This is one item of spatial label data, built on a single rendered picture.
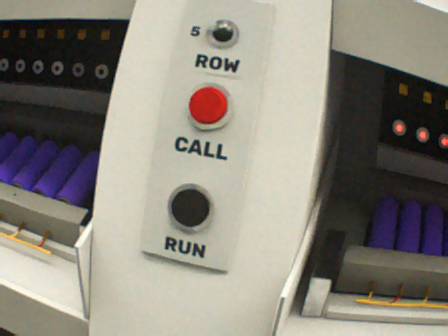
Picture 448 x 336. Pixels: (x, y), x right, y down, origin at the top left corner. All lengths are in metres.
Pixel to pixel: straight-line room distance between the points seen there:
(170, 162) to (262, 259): 0.06
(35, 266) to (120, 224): 0.08
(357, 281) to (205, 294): 0.10
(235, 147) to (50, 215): 0.13
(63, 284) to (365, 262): 0.17
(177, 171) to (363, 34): 0.11
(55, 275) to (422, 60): 0.24
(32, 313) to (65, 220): 0.07
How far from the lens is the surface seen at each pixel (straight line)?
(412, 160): 0.51
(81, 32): 0.54
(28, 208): 0.44
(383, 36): 0.36
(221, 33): 0.35
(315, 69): 0.35
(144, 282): 0.37
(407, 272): 0.42
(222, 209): 0.36
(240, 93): 0.35
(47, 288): 0.41
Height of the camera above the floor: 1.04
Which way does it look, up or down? 7 degrees down
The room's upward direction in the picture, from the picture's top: 10 degrees clockwise
